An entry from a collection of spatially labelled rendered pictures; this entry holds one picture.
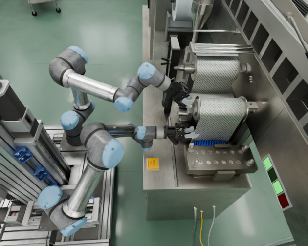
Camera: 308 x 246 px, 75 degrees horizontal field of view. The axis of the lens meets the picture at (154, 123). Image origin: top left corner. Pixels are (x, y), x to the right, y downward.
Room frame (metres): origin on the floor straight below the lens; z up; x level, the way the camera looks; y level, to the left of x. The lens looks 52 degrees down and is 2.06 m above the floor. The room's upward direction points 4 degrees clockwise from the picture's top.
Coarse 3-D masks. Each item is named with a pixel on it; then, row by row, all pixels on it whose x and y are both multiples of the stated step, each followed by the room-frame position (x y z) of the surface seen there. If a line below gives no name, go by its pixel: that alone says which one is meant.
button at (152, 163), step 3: (147, 159) 0.59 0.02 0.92; (150, 159) 0.59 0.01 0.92; (153, 159) 0.59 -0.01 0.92; (156, 159) 0.60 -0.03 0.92; (147, 162) 0.57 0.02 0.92; (150, 162) 0.57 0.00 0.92; (153, 162) 0.57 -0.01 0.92; (156, 162) 0.58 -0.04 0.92; (147, 165) 0.55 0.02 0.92; (150, 165) 0.55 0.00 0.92; (153, 165) 0.55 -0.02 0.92; (156, 165) 0.55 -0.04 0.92; (147, 168) 0.53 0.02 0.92; (150, 168) 0.53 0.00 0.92; (153, 168) 0.53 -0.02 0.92; (156, 168) 0.54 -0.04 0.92
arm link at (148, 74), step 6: (144, 66) 0.74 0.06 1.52; (150, 66) 0.74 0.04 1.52; (138, 72) 0.73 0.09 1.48; (144, 72) 0.71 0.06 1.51; (150, 72) 0.72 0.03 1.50; (156, 72) 0.73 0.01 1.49; (144, 78) 0.71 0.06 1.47; (150, 78) 0.71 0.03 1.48; (156, 78) 0.72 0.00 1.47; (162, 78) 0.73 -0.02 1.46; (144, 84) 0.72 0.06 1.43; (150, 84) 0.73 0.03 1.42; (156, 84) 0.71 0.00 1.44
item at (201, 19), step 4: (192, 12) 1.45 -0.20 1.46; (192, 16) 1.46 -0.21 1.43; (200, 16) 1.41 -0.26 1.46; (204, 16) 1.42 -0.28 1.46; (208, 16) 1.45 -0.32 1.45; (192, 20) 1.47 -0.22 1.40; (200, 20) 1.42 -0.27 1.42; (204, 20) 1.43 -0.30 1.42; (196, 24) 1.44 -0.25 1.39; (200, 24) 1.43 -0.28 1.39; (196, 28) 1.45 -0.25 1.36; (200, 28) 1.45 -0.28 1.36; (196, 32) 1.45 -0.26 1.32; (196, 36) 1.46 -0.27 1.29; (192, 40) 1.47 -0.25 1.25; (196, 40) 1.46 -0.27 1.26; (188, 48) 1.48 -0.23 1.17; (188, 52) 1.43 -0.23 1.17; (184, 56) 1.51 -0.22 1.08; (188, 56) 1.43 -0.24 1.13; (184, 60) 1.48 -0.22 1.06; (188, 60) 1.43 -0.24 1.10; (184, 76) 1.43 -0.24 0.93
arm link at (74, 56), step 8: (72, 48) 0.92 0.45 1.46; (64, 56) 0.84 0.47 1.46; (72, 56) 0.86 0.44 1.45; (80, 56) 0.89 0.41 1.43; (72, 64) 0.82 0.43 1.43; (80, 64) 0.87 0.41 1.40; (80, 72) 0.86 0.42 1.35; (72, 88) 0.87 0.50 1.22; (80, 96) 0.87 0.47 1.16; (80, 104) 0.87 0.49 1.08; (88, 104) 0.89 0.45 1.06; (80, 112) 0.84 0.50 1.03; (88, 112) 0.88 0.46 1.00
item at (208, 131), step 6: (198, 126) 0.69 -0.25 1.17; (204, 126) 0.69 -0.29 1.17; (210, 126) 0.70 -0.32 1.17; (216, 126) 0.70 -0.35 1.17; (222, 126) 0.70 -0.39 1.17; (228, 126) 0.71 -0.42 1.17; (234, 126) 0.71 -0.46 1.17; (198, 132) 0.69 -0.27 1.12; (204, 132) 0.70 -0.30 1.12; (210, 132) 0.70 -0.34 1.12; (216, 132) 0.70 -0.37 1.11; (222, 132) 0.71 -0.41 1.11; (228, 132) 0.71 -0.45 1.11; (198, 138) 0.69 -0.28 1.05; (204, 138) 0.70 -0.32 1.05; (210, 138) 0.70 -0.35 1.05; (216, 138) 0.70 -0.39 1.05; (222, 138) 0.71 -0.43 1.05; (228, 138) 0.71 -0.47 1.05
